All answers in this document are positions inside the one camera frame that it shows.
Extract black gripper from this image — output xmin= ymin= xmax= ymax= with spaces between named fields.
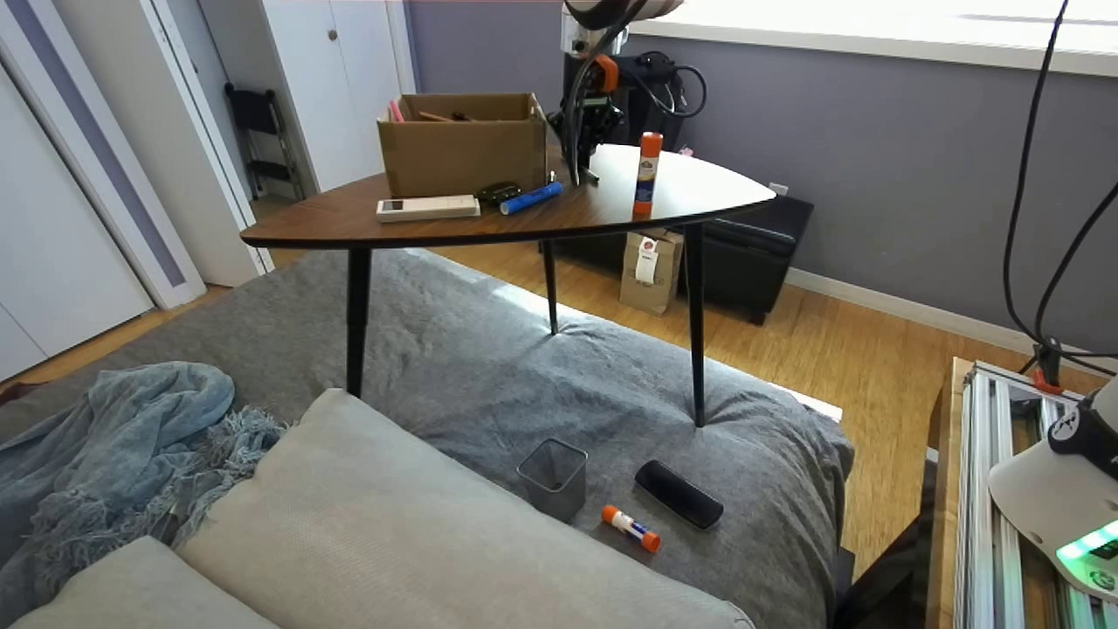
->
xmin=560 ymin=46 xmax=625 ymax=189

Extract blue pen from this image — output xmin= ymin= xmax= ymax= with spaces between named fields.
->
xmin=496 ymin=179 xmax=567 ymax=219

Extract brown cardboard box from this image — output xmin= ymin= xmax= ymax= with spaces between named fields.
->
xmin=373 ymin=92 xmax=552 ymax=203

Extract small grey box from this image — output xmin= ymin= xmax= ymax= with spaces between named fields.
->
xmin=515 ymin=432 xmax=591 ymax=523

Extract large orange white glue stick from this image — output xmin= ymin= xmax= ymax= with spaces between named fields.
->
xmin=630 ymin=130 xmax=666 ymax=222

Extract black backpack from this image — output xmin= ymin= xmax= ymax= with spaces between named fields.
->
xmin=603 ymin=50 xmax=709 ymax=152

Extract small black clip object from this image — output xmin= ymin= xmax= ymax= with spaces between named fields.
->
xmin=472 ymin=179 xmax=528 ymax=209

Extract brown paper bag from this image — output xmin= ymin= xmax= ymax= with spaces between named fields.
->
xmin=617 ymin=226 xmax=688 ymax=319

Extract white remote control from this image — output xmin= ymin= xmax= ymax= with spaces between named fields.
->
xmin=373 ymin=192 xmax=486 ymax=226

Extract black leather ottoman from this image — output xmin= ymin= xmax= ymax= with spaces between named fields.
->
xmin=545 ymin=189 xmax=818 ymax=327

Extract wooden table with black legs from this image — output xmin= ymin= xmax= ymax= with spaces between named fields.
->
xmin=238 ymin=140 xmax=782 ymax=428

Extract white closet doors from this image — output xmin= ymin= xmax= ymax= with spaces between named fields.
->
xmin=256 ymin=0 xmax=418 ymax=195

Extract white window sill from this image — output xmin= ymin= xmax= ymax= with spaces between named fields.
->
xmin=648 ymin=0 xmax=1118 ymax=83

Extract black shoe rack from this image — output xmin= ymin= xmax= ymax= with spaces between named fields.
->
xmin=219 ymin=81 xmax=306 ymax=203

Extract small orange white glue stick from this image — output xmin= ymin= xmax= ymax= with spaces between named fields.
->
xmin=596 ymin=499 xmax=665 ymax=560

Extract light grey cushion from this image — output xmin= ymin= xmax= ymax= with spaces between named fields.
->
xmin=170 ymin=384 xmax=762 ymax=629
xmin=8 ymin=531 xmax=256 ymax=629

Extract wooden base board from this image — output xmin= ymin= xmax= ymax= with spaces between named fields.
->
xmin=923 ymin=352 xmax=974 ymax=629

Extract black fabric object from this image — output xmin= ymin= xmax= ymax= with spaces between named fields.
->
xmin=831 ymin=458 xmax=938 ymax=629

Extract pale blue throw blanket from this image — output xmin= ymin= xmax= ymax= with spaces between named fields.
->
xmin=0 ymin=356 xmax=288 ymax=626

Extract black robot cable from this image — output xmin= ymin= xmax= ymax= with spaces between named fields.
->
xmin=1030 ymin=170 xmax=1118 ymax=352
xmin=998 ymin=0 xmax=1118 ymax=377

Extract white door frame grey stripe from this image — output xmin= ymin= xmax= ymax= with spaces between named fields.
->
xmin=0 ymin=0 xmax=214 ymax=319

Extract aluminium profile frame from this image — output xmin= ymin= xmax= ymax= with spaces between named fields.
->
xmin=950 ymin=356 xmax=1118 ymax=629

